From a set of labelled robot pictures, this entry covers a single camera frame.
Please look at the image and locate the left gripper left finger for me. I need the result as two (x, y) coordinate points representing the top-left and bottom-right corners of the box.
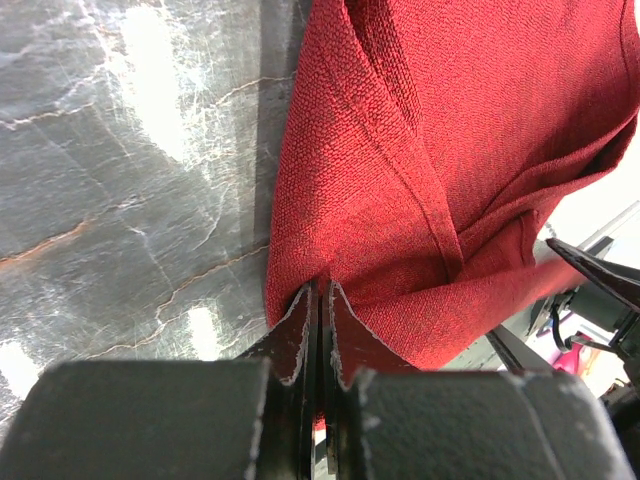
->
(234, 283), (319, 479)

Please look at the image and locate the dark red cloth napkin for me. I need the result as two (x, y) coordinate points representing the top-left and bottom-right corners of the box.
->
(266, 1), (639, 369)

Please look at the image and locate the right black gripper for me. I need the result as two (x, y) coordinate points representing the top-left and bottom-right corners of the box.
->
(486, 239), (639, 372)

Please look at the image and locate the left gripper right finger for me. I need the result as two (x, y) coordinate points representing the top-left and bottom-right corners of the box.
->
(319, 281), (419, 479)

